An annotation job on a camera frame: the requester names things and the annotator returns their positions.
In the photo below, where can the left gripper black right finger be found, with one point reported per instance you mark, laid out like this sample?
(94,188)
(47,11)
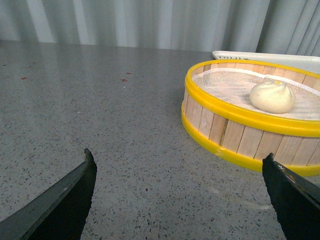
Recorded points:
(295,200)

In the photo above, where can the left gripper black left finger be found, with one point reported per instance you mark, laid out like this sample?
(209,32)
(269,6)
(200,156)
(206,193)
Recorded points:
(60,212)

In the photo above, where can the white steamed bun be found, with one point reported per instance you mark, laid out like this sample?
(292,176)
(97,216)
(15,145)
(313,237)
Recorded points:
(272,96)

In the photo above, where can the cream plastic tray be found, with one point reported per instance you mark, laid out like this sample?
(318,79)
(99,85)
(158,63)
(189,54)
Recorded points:
(306,63)

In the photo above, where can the wooden steamer with yellow rims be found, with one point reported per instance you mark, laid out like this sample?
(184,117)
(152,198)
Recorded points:
(244,137)

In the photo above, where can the white steamer cloth liner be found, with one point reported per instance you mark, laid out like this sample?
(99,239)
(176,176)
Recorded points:
(234,85)

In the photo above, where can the grey pleated curtain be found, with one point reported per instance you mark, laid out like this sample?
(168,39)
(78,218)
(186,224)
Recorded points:
(262,26)

